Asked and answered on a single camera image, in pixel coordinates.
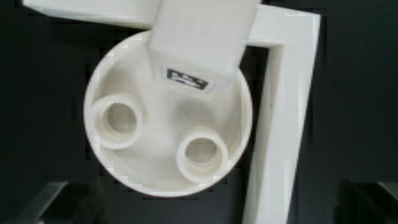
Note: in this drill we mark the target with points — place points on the white fence wall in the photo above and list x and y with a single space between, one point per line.
128 13
284 32

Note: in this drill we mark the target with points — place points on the white right fence wall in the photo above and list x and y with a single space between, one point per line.
284 32

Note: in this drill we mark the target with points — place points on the white stool leg with tags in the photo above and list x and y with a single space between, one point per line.
197 43

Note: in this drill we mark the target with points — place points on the white front fence wall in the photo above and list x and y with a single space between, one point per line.
128 13

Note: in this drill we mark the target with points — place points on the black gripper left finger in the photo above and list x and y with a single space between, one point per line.
66 204

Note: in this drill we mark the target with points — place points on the white round stool seat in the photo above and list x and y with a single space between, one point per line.
167 138

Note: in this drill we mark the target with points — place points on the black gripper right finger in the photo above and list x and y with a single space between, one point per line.
366 203

